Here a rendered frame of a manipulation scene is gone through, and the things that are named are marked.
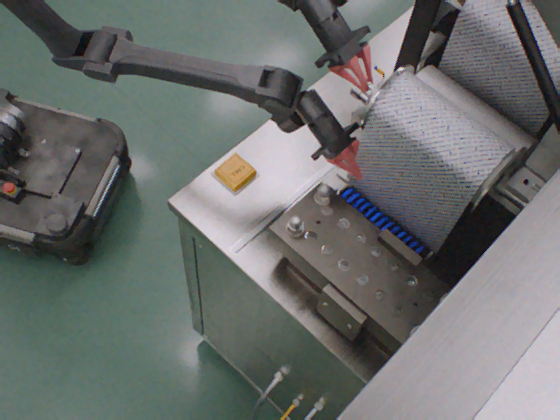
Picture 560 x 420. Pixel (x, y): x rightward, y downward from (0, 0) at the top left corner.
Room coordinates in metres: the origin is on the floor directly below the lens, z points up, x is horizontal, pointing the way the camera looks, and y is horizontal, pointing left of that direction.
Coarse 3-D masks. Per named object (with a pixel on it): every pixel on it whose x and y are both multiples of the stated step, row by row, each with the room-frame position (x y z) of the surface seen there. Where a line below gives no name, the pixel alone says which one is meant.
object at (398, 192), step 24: (360, 144) 0.75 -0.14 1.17; (360, 168) 0.74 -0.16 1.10; (384, 168) 0.72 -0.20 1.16; (408, 168) 0.69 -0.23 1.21; (360, 192) 0.73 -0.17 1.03; (384, 192) 0.70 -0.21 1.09; (408, 192) 0.68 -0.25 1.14; (432, 192) 0.65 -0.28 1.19; (408, 216) 0.66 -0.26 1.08; (432, 216) 0.64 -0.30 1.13; (456, 216) 0.62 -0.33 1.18; (432, 240) 0.63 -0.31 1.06
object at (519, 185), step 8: (520, 168) 0.66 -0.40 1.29; (520, 176) 0.64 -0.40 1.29; (528, 176) 0.64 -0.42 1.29; (512, 184) 0.62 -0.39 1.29; (520, 184) 0.63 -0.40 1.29; (528, 184) 0.63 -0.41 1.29; (544, 184) 0.63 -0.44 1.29; (512, 192) 0.61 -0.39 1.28; (520, 192) 0.61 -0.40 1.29; (528, 192) 0.61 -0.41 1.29; (536, 192) 0.62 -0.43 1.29; (528, 200) 0.60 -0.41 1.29
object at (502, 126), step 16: (432, 80) 0.88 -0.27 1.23; (448, 80) 0.89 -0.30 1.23; (448, 96) 0.85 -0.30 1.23; (464, 96) 0.85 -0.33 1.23; (480, 112) 0.82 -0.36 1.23; (496, 112) 0.83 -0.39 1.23; (496, 128) 0.78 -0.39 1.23; (512, 128) 0.79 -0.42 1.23; (512, 144) 0.75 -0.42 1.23; (528, 144) 0.76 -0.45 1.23
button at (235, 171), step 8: (232, 160) 0.85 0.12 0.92; (240, 160) 0.85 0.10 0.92; (216, 168) 0.82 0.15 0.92; (224, 168) 0.82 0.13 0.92; (232, 168) 0.82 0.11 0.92; (240, 168) 0.83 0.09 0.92; (248, 168) 0.83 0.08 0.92; (224, 176) 0.80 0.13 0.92; (232, 176) 0.80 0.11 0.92; (240, 176) 0.81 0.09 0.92; (248, 176) 0.81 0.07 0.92; (232, 184) 0.78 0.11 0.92; (240, 184) 0.79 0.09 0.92
